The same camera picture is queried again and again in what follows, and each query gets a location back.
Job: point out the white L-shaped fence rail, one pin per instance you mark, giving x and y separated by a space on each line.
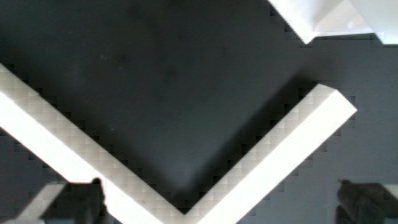
176 136

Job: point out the white drawer cabinet box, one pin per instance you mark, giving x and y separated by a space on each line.
340 17

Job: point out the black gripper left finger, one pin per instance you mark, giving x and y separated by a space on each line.
77 207

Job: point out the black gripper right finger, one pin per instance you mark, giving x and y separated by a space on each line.
368 203

